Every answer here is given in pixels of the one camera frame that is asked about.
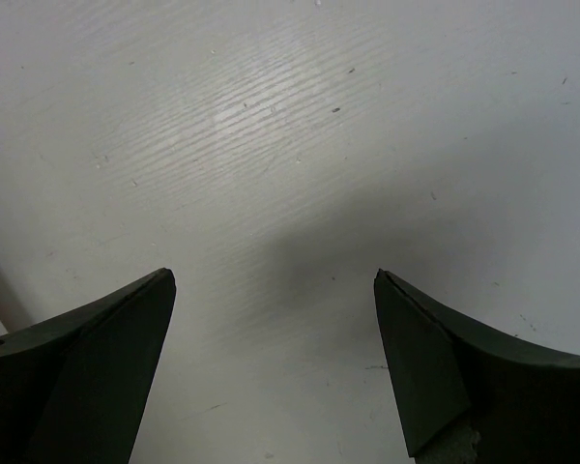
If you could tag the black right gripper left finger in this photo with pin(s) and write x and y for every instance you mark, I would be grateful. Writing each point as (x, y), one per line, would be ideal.
(73, 388)

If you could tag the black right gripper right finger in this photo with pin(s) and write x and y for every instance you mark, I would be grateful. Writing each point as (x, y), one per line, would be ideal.
(468, 393)

